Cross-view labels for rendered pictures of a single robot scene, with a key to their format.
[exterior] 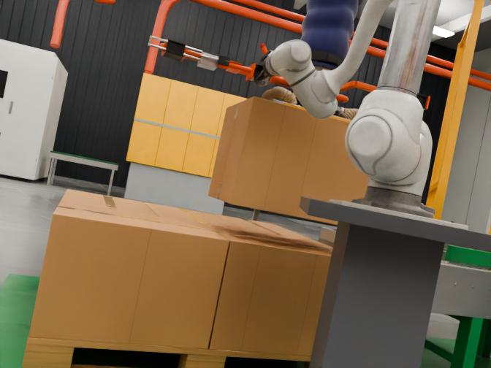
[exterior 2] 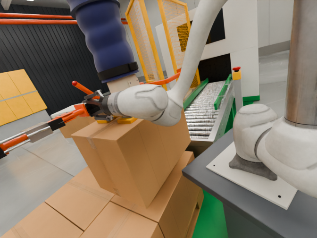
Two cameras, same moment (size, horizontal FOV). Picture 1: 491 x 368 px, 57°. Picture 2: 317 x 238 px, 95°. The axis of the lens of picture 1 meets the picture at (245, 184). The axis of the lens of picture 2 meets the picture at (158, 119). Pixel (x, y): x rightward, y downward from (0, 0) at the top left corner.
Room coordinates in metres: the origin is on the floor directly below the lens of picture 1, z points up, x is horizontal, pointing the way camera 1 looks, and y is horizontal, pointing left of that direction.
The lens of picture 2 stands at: (1.10, 0.17, 1.31)
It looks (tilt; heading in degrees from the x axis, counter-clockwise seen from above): 21 degrees down; 326
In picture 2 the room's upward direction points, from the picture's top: 17 degrees counter-clockwise
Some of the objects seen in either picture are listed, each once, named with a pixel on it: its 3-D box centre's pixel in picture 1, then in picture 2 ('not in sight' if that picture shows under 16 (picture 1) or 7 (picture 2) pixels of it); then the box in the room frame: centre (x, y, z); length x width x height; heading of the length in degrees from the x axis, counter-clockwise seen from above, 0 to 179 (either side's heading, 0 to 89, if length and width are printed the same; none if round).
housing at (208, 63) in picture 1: (207, 61); (37, 131); (1.77, 0.24, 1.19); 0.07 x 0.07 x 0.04; 17
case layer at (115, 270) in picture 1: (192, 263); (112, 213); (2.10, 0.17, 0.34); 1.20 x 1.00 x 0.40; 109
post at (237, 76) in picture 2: not in sight; (240, 119); (1.76, -1.27, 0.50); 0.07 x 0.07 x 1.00; 19
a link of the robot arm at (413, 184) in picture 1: (400, 154); (255, 131); (1.32, -0.43, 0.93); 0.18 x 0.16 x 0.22; 147
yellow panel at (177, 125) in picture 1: (183, 147); (7, 107); (9.52, 1.42, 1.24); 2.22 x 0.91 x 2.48; 105
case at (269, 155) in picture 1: (295, 166); (141, 138); (1.91, -0.19, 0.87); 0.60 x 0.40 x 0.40; 107
